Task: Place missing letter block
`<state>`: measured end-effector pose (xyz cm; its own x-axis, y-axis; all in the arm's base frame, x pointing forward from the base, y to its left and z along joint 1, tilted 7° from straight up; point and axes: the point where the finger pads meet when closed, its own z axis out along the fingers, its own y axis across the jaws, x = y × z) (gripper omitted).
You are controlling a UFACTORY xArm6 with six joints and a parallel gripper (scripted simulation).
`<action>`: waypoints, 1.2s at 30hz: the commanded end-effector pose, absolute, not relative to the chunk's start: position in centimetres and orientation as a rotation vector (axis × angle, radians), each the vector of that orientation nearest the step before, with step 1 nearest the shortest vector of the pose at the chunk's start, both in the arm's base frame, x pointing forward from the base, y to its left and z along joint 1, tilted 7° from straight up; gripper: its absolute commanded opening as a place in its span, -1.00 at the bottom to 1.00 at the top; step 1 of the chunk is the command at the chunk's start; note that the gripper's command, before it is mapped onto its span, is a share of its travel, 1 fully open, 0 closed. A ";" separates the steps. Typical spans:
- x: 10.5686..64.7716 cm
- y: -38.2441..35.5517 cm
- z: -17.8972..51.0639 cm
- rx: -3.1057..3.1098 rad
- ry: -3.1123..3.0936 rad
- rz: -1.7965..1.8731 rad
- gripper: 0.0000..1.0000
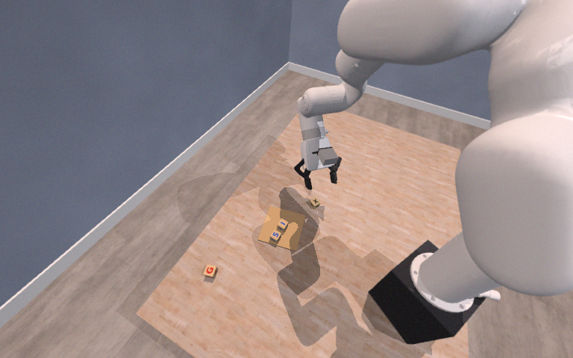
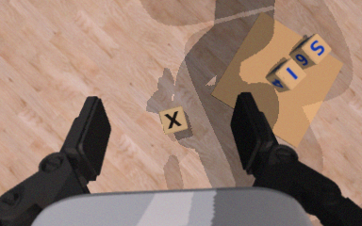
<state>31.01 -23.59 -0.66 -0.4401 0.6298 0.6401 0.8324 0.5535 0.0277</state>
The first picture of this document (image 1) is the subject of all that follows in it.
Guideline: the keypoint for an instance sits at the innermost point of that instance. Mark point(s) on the tan letter block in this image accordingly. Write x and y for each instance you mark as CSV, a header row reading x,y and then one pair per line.
x,y
314,203
282,225
275,236
210,271

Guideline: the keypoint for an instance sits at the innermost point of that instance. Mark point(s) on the tan flat mat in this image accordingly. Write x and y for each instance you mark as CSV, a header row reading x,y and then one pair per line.
x,y
290,237

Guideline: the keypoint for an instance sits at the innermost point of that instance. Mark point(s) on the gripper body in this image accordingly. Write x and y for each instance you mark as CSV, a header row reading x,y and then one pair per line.
x,y
311,160

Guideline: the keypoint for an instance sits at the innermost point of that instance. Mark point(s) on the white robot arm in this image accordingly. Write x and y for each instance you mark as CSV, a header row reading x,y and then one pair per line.
x,y
514,182

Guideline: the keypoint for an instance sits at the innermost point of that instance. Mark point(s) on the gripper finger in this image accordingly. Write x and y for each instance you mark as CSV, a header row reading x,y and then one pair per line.
x,y
333,170
304,174

